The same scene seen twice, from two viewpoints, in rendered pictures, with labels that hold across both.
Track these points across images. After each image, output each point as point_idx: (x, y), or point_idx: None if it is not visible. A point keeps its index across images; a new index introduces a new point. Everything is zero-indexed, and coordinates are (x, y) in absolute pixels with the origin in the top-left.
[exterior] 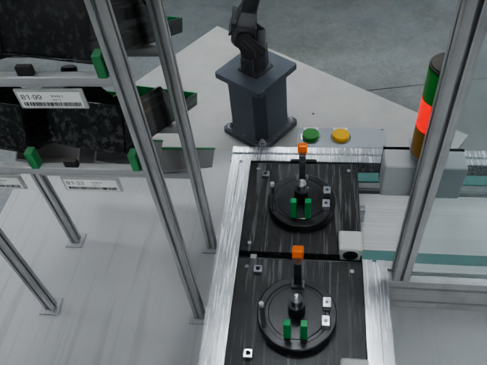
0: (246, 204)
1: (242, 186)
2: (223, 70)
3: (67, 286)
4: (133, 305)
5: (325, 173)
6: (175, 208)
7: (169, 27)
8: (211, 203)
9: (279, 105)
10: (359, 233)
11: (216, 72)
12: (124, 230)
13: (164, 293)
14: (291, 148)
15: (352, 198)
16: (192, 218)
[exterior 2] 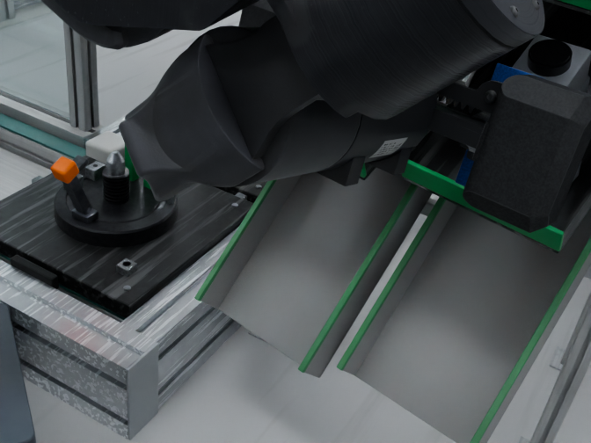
0: (199, 247)
1: (178, 286)
2: (3, 428)
3: (544, 381)
4: None
5: (28, 231)
6: (303, 428)
7: None
8: (227, 402)
9: None
10: (90, 140)
11: (31, 432)
12: (426, 432)
13: None
14: (19, 308)
15: (37, 188)
16: (280, 392)
